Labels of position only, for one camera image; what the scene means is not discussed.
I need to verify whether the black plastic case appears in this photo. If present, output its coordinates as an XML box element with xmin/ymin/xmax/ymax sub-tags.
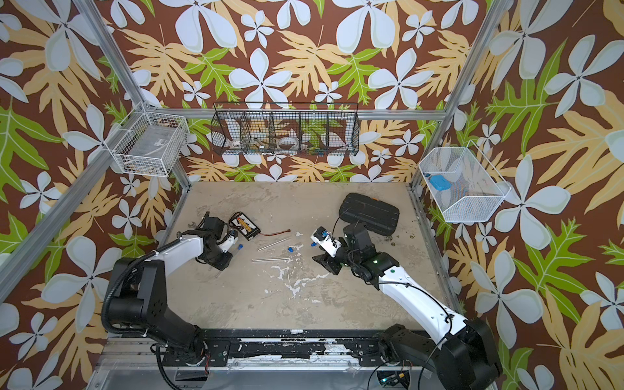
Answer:
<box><xmin>339</xmin><ymin>193</ymin><xmax>400</xmax><ymax>237</ymax></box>

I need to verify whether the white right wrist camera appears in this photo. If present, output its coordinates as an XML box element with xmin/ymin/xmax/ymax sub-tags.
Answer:
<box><xmin>310</xmin><ymin>227</ymin><xmax>342</xmax><ymax>258</ymax></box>

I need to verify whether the white mesh basket right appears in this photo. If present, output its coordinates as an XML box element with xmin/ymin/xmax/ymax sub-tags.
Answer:
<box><xmin>419</xmin><ymin>141</ymin><xmax>512</xmax><ymax>224</ymax></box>

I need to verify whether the white wire basket left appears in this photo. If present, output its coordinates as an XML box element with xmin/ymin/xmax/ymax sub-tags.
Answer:
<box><xmin>107</xmin><ymin>103</ymin><xmax>189</xmax><ymax>177</ymax></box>

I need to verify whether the clear test tube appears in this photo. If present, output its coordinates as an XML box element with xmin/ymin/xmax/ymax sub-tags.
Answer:
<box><xmin>251</xmin><ymin>257</ymin><xmax>291</xmax><ymax>263</ymax></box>
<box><xmin>258</xmin><ymin>237</ymin><xmax>292</xmax><ymax>252</ymax></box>

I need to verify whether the blue object in basket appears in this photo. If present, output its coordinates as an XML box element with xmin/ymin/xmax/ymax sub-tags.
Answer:
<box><xmin>429</xmin><ymin>175</ymin><xmax>452</xmax><ymax>191</ymax></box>

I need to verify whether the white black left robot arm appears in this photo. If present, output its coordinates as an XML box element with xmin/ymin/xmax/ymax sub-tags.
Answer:
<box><xmin>101</xmin><ymin>214</ymin><xmax>239</xmax><ymax>359</ymax></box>

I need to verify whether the black battery charging board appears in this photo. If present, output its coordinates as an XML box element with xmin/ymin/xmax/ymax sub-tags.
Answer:
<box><xmin>228</xmin><ymin>211</ymin><xmax>261</xmax><ymax>241</ymax></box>

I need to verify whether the black wire basket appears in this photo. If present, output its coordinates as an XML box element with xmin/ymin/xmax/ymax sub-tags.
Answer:
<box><xmin>208</xmin><ymin>102</ymin><xmax>361</xmax><ymax>156</ymax></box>

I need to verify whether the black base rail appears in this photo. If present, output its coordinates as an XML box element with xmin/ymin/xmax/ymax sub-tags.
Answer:
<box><xmin>160</xmin><ymin>328</ymin><xmax>440</xmax><ymax>369</ymax></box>

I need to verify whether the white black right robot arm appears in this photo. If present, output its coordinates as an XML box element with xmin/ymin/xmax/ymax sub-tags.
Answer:
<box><xmin>311</xmin><ymin>224</ymin><xmax>503</xmax><ymax>389</ymax></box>

